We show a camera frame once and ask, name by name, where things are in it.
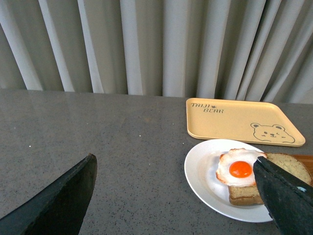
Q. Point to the bread slice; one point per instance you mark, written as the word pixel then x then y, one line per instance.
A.
pixel 292 166
pixel 244 196

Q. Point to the fried egg toy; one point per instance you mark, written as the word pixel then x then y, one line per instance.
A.
pixel 235 168

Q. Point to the grey pleated curtain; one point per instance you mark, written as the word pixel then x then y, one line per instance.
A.
pixel 256 50

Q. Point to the white round plate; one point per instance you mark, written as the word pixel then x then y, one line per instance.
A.
pixel 200 167

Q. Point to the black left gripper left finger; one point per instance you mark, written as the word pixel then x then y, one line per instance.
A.
pixel 60 208

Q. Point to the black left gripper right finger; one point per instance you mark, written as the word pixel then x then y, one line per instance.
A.
pixel 288 199

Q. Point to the yellow bear tray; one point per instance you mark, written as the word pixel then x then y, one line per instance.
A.
pixel 245 121

